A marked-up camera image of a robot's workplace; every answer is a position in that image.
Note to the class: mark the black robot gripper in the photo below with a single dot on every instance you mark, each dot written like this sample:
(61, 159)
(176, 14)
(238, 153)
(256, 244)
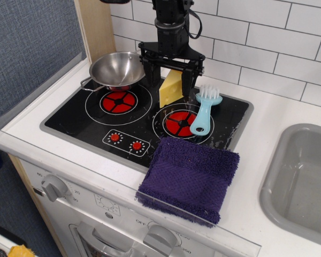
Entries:
(172, 51)

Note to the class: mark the yellow toy cheese wedge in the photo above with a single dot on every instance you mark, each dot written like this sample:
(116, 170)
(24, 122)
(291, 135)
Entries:
(171, 88)

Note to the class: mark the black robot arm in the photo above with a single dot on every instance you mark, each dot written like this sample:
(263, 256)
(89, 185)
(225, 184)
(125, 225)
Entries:
(174, 13)

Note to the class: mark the light blue dish brush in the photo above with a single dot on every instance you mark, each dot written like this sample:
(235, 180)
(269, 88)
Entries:
(208, 96)

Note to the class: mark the stainless steel pot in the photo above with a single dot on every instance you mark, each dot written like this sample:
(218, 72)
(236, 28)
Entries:
(117, 71)

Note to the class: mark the black toy stovetop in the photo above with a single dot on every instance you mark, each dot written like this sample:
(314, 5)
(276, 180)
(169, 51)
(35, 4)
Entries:
(126, 127)

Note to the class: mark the purple folded towel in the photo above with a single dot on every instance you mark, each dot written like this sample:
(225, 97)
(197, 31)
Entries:
(188, 180)

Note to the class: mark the grey left oven knob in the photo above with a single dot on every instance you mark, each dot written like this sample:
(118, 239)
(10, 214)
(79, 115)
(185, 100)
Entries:
(54, 187)

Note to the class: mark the grey oven knob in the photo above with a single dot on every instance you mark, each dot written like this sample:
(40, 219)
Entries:
(160, 239)
(54, 187)

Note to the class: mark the grey right oven knob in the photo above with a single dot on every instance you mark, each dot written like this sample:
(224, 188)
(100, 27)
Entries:
(160, 239)

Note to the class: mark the white toy oven front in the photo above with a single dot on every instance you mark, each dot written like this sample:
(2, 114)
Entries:
(84, 223)

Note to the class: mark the grey toy sink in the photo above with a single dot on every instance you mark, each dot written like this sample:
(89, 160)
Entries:
(291, 193)

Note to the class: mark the yellow black object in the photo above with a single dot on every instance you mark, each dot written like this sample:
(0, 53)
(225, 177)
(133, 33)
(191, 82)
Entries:
(18, 251)

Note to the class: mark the wooden side post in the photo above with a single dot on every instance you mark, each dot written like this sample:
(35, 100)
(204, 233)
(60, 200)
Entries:
(96, 28)

